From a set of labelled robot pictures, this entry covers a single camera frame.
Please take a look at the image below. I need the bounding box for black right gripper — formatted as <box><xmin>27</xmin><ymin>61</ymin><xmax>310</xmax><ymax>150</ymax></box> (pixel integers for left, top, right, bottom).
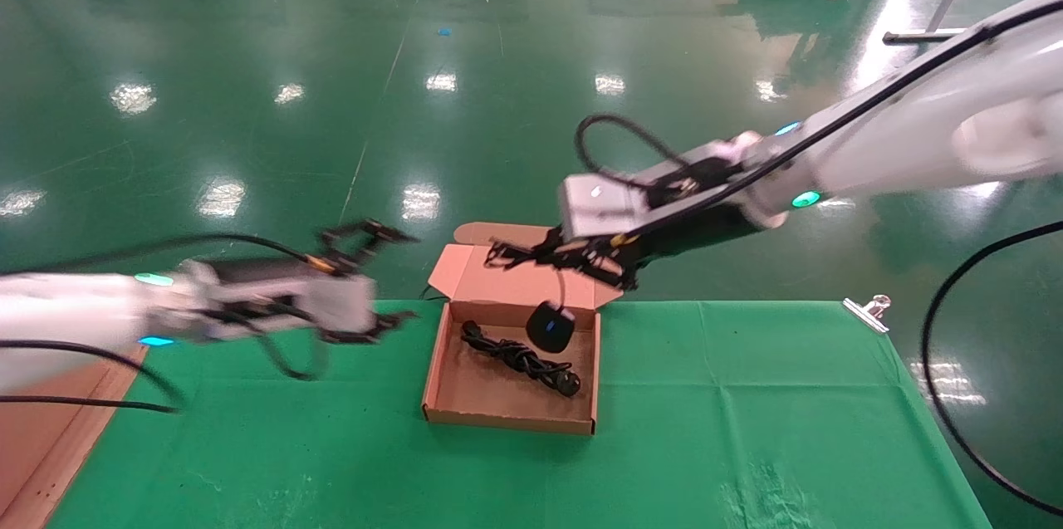
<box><xmin>485</xmin><ymin>221</ymin><xmax>667</xmax><ymax>291</ymax></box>

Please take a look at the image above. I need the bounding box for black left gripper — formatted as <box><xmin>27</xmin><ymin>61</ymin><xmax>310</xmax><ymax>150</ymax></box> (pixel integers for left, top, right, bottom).
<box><xmin>199</xmin><ymin>219</ymin><xmax>420</xmax><ymax>345</ymax></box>

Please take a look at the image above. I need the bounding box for black computer mouse with cord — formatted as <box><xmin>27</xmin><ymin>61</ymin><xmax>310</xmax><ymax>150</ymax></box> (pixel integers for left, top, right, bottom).
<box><xmin>526</xmin><ymin>263</ymin><xmax>576</xmax><ymax>355</ymax></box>

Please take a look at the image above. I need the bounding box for black power cable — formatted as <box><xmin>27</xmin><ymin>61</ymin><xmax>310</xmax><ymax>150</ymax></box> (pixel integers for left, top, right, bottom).
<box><xmin>461</xmin><ymin>319</ymin><xmax>582</xmax><ymax>398</ymax></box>

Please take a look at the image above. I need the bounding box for open brown cardboard box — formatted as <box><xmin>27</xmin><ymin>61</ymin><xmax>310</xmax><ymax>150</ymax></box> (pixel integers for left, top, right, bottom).
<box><xmin>421</xmin><ymin>222</ymin><xmax>624</xmax><ymax>436</ymax></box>

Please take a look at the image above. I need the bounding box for green tablecloth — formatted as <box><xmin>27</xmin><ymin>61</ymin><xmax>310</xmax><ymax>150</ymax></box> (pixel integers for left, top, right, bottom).
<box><xmin>46</xmin><ymin>301</ymin><xmax>993</xmax><ymax>529</ymax></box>

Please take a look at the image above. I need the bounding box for silver binder clip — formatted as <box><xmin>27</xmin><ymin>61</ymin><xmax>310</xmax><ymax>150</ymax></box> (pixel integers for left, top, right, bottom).
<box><xmin>843</xmin><ymin>294</ymin><xmax>892</xmax><ymax>336</ymax></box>

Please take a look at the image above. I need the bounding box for brown carton with black print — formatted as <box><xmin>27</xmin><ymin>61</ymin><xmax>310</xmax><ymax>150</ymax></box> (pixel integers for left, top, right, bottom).
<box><xmin>0</xmin><ymin>392</ymin><xmax>88</xmax><ymax>513</ymax></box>

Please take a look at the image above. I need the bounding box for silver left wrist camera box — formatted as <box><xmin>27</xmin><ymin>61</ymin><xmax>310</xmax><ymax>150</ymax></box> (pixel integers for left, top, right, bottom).
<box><xmin>303</xmin><ymin>270</ymin><xmax>380</xmax><ymax>337</ymax></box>

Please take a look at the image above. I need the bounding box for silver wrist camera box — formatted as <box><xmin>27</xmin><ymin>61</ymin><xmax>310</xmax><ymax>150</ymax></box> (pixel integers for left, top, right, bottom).
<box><xmin>560</xmin><ymin>174</ymin><xmax>659</xmax><ymax>242</ymax></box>
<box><xmin>303</xmin><ymin>270</ymin><xmax>380</xmax><ymax>337</ymax></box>

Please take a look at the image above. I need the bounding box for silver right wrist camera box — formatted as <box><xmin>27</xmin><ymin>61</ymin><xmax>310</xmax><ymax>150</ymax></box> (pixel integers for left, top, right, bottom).
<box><xmin>560</xmin><ymin>174</ymin><xmax>659</xmax><ymax>242</ymax></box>

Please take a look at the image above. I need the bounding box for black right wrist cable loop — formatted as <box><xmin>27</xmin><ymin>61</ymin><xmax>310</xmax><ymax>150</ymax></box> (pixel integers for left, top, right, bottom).
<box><xmin>575</xmin><ymin>114</ymin><xmax>692</xmax><ymax>185</ymax></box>

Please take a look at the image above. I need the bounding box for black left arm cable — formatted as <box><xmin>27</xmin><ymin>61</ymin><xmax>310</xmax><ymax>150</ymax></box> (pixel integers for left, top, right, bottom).
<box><xmin>0</xmin><ymin>233</ymin><xmax>321</xmax><ymax>415</ymax></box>

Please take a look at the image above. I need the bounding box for long black right arm cable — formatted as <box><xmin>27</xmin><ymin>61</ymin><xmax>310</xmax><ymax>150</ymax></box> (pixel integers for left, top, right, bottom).
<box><xmin>921</xmin><ymin>220</ymin><xmax>1063</xmax><ymax>517</ymax></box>

